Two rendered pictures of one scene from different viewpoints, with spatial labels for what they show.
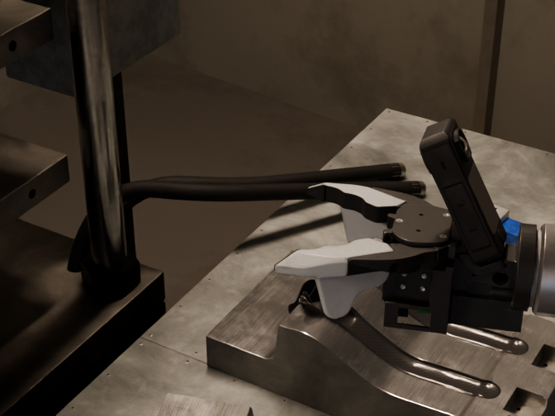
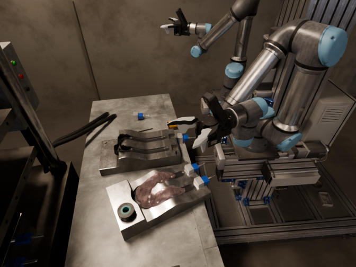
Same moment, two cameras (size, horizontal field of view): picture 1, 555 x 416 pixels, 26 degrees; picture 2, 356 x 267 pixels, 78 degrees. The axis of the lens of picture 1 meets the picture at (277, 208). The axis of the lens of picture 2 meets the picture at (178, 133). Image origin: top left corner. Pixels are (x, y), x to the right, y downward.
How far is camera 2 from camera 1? 0.57 m
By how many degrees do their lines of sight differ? 34
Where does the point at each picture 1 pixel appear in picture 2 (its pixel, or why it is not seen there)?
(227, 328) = (102, 165)
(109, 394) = (83, 196)
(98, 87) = (37, 124)
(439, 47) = (81, 85)
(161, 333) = (83, 175)
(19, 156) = (19, 152)
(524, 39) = (99, 77)
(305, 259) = (198, 141)
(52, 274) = (41, 176)
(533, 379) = (172, 141)
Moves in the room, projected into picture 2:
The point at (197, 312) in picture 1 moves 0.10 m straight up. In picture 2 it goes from (88, 165) to (83, 154)
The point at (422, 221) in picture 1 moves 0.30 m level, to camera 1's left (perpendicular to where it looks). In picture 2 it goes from (206, 119) to (124, 168)
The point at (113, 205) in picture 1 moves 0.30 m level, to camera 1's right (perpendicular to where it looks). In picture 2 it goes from (53, 152) to (100, 130)
